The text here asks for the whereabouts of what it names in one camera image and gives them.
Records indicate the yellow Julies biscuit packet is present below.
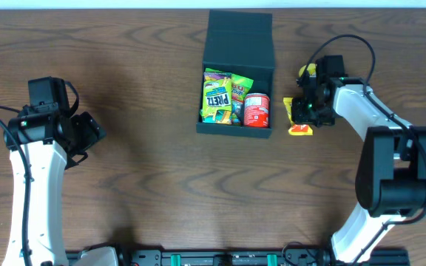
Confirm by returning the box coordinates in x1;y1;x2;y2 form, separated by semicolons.
283;97;313;136

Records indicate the yellow Mentos candy bottle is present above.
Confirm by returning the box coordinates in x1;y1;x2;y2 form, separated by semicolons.
299;64;317;78

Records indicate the red potato chips can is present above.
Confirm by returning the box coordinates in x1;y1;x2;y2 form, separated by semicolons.
243;93;270;128

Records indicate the Haribo worms candy bag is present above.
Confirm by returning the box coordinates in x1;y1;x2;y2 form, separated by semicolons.
231;74;254;125

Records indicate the green Pretz snack box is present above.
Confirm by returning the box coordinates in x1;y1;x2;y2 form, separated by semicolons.
200;71;232;125

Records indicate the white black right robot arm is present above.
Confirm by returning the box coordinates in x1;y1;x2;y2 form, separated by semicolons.
291;73;426;265

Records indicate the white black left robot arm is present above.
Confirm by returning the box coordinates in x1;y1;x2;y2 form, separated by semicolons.
3;106;120;265

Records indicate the black open gift box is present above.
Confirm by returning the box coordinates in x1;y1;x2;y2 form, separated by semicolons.
195;10;276;140

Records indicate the black mounting rail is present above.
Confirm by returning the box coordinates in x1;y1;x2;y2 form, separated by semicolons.
64;248;410;266

